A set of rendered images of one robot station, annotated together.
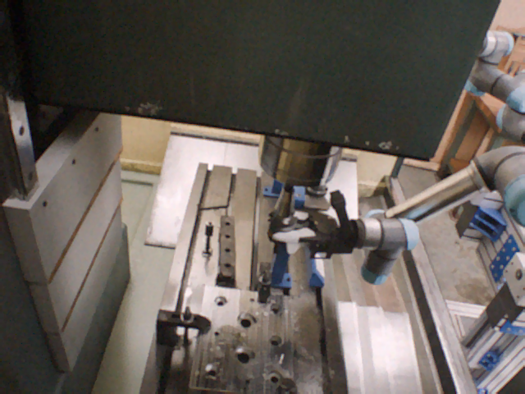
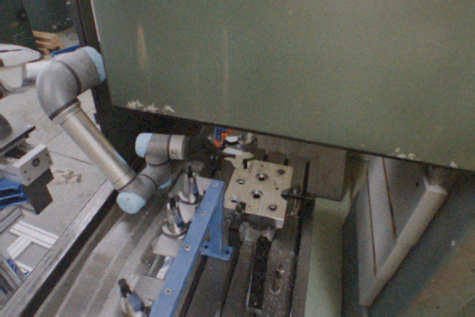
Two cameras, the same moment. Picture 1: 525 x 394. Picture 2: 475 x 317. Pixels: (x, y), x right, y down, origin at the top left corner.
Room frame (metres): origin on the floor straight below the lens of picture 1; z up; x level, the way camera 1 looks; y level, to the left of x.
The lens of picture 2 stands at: (1.46, 0.16, 1.85)
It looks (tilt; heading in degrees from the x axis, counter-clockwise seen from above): 39 degrees down; 197
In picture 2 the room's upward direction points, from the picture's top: 4 degrees clockwise
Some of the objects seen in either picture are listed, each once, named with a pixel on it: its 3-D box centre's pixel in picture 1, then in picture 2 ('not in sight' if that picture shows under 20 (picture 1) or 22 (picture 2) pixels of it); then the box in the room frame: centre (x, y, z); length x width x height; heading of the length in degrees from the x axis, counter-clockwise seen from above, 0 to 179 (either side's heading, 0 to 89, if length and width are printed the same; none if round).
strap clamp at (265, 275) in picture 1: (262, 287); (237, 219); (0.77, -0.04, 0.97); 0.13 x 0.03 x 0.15; 6
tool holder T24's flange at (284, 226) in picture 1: (282, 218); (247, 142); (0.71, -0.05, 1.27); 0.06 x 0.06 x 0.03
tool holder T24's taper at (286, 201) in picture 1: (285, 202); (248, 130); (0.71, -0.05, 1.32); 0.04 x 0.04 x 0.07
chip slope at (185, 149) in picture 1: (258, 212); not in sight; (1.36, 0.01, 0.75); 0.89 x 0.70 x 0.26; 96
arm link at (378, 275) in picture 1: (378, 258); (156, 173); (0.80, -0.32, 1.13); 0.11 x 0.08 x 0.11; 178
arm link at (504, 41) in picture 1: (493, 44); not in sight; (1.27, -0.58, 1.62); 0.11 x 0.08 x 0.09; 126
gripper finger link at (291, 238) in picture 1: (292, 243); (239, 146); (0.69, -0.08, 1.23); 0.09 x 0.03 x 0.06; 119
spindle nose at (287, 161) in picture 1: (302, 139); not in sight; (0.71, -0.05, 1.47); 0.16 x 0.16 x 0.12
